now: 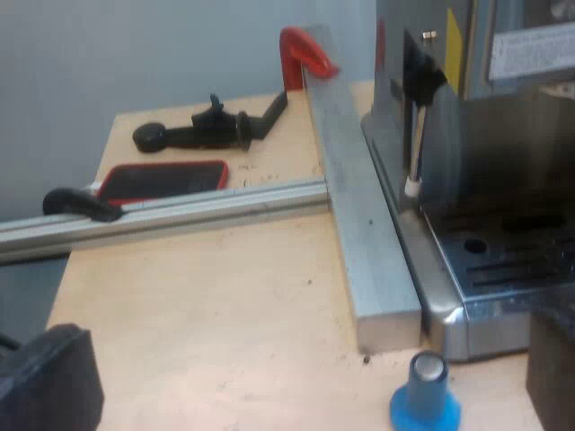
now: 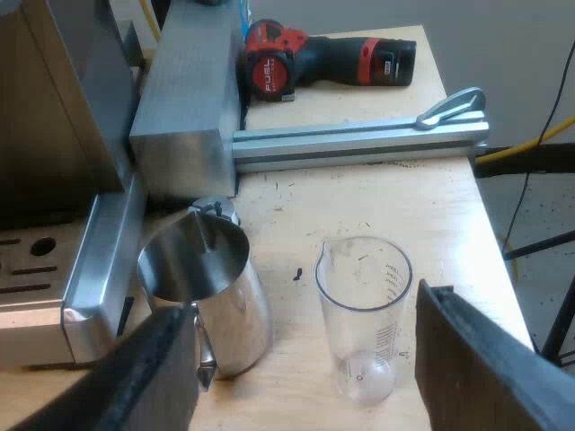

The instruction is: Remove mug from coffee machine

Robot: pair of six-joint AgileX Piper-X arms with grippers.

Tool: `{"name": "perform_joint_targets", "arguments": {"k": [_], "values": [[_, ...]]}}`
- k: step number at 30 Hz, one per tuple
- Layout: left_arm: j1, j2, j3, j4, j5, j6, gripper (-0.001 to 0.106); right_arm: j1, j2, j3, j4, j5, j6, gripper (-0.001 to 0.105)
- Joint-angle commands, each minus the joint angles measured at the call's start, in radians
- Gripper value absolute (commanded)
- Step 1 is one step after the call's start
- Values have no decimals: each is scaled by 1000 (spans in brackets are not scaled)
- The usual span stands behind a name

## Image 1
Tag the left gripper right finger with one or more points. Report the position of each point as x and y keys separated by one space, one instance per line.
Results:
x=553 y=363

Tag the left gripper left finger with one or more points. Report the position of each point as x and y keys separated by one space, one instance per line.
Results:
x=49 y=381

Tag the steel espresso machine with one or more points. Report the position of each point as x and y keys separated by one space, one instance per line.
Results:
x=476 y=188

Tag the blue tamper with steel top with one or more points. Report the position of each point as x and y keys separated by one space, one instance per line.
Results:
x=425 y=397

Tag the black clamp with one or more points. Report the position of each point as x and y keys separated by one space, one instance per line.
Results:
x=81 y=204

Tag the phone in red case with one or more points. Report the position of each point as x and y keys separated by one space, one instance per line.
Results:
x=164 y=181

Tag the metal block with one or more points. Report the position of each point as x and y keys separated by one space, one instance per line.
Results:
x=359 y=215

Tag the red clamp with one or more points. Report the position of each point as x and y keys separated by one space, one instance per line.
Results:
x=300 y=56

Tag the aluminium rail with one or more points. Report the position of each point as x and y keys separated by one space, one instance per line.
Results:
x=170 y=210

